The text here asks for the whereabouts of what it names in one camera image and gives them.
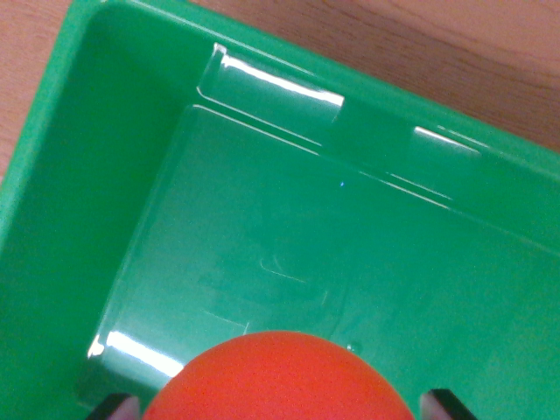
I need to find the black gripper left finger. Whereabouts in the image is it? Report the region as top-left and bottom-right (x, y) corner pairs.
(85, 392), (141, 420)

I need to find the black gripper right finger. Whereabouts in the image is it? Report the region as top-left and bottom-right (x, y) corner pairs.
(419, 388), (479, 420)

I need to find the orange round fruit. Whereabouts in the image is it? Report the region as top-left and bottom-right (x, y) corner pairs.
(142, 331), (416, 420)

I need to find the green plastic bin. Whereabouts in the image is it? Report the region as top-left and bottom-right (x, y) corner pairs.
(0, 0), (560, 420)

